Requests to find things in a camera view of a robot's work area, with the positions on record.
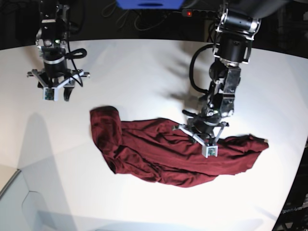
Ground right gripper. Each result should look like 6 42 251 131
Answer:
27 69 90 102

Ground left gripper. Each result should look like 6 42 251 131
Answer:
172 109 229 149

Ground maroon t-shirt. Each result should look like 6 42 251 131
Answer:
90 106 269 188

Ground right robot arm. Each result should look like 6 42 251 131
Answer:
27 0 90 102

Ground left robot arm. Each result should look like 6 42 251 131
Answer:
174 1 261 157

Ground blue box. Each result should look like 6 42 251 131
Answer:
116 0 184 10

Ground black power strip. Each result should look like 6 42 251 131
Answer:
181 9 218 19

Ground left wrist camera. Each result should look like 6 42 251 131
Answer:
202 145 218 158

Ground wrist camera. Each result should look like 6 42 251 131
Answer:
202 145 218 158
43 88 59 102

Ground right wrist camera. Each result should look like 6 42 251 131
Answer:
43 88 59 102

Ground black cables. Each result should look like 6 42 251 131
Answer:
102 4 169 31

